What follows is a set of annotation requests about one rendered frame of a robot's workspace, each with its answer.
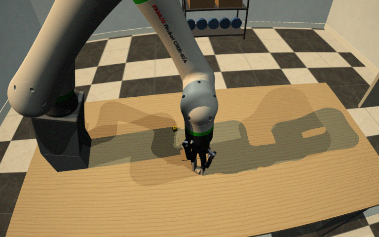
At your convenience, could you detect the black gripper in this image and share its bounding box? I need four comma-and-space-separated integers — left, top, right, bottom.
182, 139, 216, 175

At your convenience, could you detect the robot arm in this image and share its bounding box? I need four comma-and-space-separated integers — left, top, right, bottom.
7, 0, 218, 146

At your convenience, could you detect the white die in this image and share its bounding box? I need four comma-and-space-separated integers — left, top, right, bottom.
195, 167, 201, 175

